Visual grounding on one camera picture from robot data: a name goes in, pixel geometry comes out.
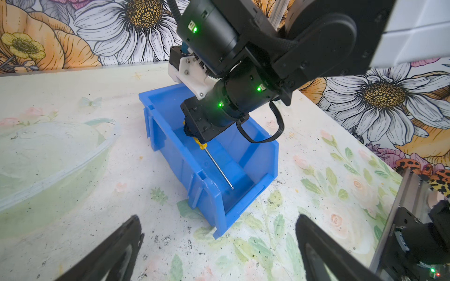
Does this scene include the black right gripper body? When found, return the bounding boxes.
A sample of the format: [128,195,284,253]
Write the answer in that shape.
[181,59,281,144]

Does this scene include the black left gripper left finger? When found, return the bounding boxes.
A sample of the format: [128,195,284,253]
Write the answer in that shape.
[58,215,145,281]

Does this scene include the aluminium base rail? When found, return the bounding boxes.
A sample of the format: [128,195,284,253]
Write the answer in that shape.
[370,168,450,281]

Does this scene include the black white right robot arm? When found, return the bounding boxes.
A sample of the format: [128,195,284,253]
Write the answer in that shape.
[168,1,450,144]

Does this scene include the blue plastic bin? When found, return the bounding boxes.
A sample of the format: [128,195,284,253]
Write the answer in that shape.
[139,84,279,239]

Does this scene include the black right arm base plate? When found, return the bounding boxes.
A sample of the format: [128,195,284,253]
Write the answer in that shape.
[380,200,450,281]

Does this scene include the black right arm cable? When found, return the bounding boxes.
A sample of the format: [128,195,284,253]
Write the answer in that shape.
[235,101,285,145]

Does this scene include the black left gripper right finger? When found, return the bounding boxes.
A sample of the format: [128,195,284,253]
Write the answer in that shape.
[295,214,380,281]

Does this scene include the yellow handled screwdriver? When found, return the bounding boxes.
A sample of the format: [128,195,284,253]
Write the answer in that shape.
[193,137,234,190]

